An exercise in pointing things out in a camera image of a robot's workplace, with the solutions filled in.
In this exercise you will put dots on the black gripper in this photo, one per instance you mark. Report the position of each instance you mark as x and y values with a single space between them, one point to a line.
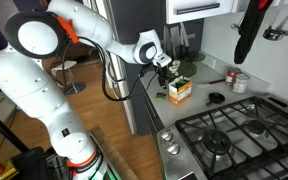
162 76

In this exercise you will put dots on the green tea sachet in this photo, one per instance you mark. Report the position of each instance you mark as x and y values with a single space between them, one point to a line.
160 96

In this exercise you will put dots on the orange tea sachet box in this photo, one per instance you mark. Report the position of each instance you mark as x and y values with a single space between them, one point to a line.
180 90

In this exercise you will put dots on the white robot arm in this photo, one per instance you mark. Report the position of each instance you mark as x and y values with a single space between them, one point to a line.
35 36

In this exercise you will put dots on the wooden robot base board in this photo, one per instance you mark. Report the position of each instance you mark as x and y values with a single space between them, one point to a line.
118 168

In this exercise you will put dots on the large green glass cake stand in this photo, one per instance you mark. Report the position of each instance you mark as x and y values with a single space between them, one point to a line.
181 68

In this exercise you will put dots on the small green glass cake stand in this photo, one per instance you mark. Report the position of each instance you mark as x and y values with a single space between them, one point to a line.
193 57

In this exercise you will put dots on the stainless steel refrigerator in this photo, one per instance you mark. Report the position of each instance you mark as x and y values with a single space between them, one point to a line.
118 78

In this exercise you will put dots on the small black cast iron pan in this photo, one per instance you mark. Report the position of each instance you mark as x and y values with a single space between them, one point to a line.
215 98

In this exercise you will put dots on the white upper cabinet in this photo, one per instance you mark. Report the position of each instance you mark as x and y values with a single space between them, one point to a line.
186 10

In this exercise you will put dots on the left stove control knob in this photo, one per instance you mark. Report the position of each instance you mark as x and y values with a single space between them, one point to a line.
167 135

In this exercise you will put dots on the stove control knob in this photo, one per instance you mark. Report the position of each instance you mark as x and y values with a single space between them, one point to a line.
167 135
173 148

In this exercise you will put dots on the red label tin can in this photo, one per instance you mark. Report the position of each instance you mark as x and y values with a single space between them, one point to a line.
231 75

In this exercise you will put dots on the right stove control knob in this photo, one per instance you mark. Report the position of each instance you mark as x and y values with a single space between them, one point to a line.
173 148

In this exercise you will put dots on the white label tin can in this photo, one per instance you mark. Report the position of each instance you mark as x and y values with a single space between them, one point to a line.
240 85

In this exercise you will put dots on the white bar stool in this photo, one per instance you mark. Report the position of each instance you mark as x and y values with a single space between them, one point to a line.
69 86

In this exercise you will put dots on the black oven mitt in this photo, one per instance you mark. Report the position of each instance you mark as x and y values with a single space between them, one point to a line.
249 28

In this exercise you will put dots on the hanging steel ladle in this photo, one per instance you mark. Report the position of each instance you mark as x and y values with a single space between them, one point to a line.
276 33

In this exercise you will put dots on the stainless steel gas stove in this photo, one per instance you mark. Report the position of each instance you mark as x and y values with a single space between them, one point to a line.
244 140

